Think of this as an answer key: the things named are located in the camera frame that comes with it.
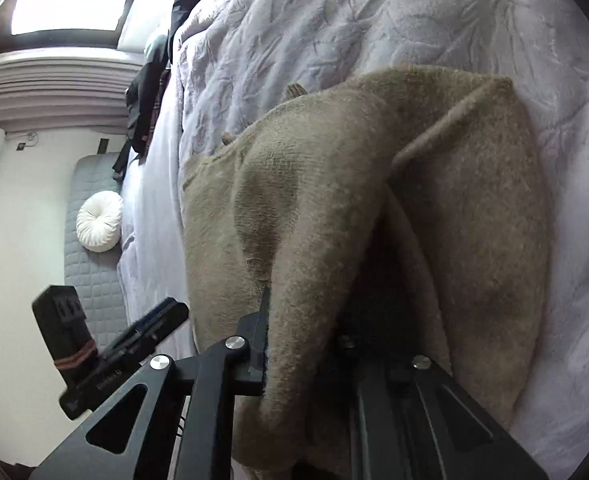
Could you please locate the white round cushion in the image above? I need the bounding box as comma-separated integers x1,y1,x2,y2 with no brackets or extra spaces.
77,191,124,253

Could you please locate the grey pleated blind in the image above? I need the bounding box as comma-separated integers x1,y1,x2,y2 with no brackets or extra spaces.
0,52,142,136

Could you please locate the beige knit sweater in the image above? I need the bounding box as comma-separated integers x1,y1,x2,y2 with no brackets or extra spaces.
180,64,550,480

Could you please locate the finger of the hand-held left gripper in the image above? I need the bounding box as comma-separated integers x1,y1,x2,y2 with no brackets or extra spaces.
119,297,190,356

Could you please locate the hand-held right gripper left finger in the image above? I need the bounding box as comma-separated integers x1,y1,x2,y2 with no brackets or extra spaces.
29,287,269,480

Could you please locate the window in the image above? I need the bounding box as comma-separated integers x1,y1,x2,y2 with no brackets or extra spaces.
0,0,150,53

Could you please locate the pile of dark clothes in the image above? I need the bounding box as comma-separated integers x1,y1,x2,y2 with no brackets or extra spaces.
112,0,200,183

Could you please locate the grey quilted mat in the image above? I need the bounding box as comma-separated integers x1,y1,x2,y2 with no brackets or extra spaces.
63,154,140,356

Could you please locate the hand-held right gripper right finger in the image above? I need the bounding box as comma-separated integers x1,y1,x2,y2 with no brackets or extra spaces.
339,334,548,480

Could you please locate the light grey embossed bedspread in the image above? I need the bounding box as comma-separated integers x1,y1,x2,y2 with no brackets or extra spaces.
172,0,589,476

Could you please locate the white bed sheet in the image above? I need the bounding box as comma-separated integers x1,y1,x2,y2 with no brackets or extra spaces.
117,110,198,361

